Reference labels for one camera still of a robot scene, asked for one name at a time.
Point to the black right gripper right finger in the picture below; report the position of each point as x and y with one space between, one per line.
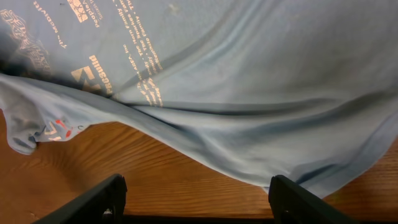
291 203

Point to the light blue printed t-shirt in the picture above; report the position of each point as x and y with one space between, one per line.
251 89

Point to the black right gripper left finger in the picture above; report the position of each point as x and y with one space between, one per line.
104 203

